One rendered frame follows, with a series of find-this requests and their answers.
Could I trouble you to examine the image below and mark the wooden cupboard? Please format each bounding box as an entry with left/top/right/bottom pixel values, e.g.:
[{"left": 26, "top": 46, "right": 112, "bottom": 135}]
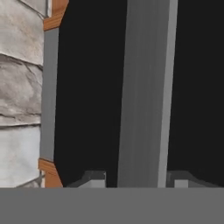
[
  {"left": 37, "top": 157, "right": 64, "bottom": 189},
  {"left": 43, "top": 0, "right": 70, "bottom": 32}
]

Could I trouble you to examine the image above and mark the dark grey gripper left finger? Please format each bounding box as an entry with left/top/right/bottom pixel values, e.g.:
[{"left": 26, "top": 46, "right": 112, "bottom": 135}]
[{"left": 66, "top": 170, "right": 107, "bottom": 189}]

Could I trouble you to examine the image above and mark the grey dishwasher door handle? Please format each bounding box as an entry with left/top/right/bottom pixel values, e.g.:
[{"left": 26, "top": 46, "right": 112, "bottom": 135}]
[{"left": 116, "top": 0, "right": 179, "bottom": 189}]

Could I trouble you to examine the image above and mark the black dishwasher door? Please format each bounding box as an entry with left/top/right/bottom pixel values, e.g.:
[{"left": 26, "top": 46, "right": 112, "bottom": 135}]
[{"left": 39, "top": 0, "right": 224, "bottom": 189}]

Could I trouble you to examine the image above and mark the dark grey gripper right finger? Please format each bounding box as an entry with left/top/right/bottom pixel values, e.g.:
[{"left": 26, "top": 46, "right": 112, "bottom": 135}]
[{"left": 165, "top": 170, "right": 221, "bottom": 189}]

